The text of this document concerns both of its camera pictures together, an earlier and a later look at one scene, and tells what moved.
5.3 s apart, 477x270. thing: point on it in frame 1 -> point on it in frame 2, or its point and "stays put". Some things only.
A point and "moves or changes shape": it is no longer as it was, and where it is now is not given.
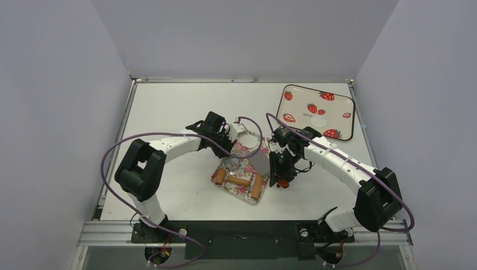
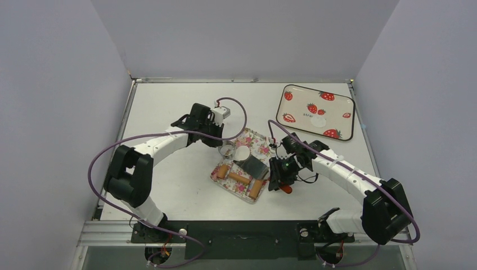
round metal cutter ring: (234, 166) moves or changes shape
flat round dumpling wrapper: (318, 121) stays put
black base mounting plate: (241, 240) stays put
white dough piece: (248, 141) -> (241, 153)
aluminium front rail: (118, 234) stays put
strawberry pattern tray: (333, 115) stays put
